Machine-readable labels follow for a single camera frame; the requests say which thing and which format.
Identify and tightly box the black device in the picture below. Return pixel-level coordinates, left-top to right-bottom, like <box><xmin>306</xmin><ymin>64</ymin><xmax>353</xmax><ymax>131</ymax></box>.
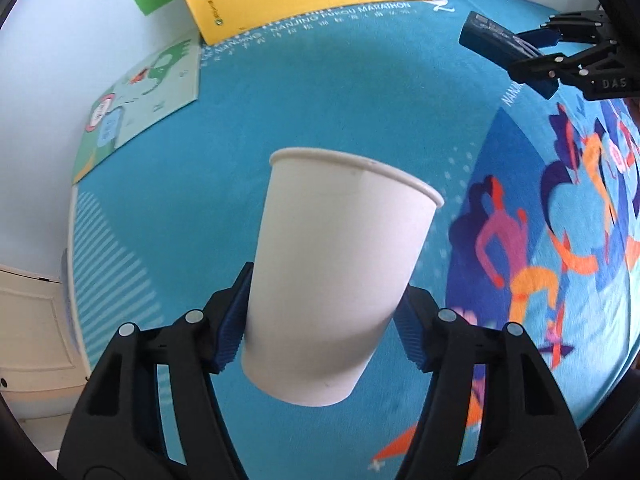
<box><xmin>459</xmin><ymin>11</ymin><xmax>559</xmax><ymax>99</ymax></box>

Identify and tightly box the white paper cup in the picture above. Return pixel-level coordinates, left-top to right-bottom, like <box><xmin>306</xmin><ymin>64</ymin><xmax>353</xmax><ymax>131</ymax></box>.
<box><xmin>241</xmin><ymin>148</ymin><xmax>444</xmax><ymax>406</ymax></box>

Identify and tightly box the white door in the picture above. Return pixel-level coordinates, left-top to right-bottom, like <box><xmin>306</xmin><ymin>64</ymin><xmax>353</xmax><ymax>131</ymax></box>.
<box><xmin>1</xmin><ymin>268</ymin><xmax>87</xmax><ymax>399</ymax></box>

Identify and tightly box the blue marathon desk mat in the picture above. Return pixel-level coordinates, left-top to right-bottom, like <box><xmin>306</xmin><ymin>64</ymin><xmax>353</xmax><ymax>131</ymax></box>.
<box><xmin>70</xmin><ymin>0</ymin><xmax>639</xmax><ymax>479</ymax></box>

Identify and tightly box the green cartoon booklet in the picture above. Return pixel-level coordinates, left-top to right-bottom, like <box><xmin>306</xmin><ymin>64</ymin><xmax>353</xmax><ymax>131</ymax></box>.
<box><xmin>72</xmin><ymin>30</ymin><xmax>201</xmax><ymax>183</ymax></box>

